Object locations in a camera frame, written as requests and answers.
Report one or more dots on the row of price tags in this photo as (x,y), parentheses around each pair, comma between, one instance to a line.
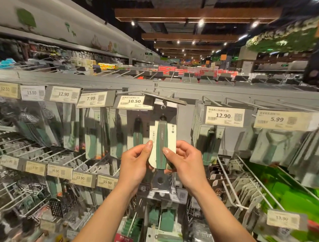
(224,116)

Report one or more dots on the kitchen tools display rack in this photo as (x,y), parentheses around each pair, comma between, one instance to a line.
(214,92)

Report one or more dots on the person's left forearm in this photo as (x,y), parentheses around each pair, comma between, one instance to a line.
(107,217)

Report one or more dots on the person's right forearm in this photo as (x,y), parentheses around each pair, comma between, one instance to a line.
(222,217)

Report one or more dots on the group of green packets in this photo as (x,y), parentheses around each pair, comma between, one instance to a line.
(294,199)

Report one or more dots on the green foliage ceiling decor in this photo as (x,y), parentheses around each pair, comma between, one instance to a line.
(289,40)

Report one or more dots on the person's right hand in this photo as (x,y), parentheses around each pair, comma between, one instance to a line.
(187,167)

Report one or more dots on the rows of hanging utensil packets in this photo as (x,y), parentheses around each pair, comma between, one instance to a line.
(89,134)

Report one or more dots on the carded green-handled tools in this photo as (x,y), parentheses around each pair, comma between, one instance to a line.
(160,132)

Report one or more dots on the person's left hand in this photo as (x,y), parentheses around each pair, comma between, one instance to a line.
(134,167)

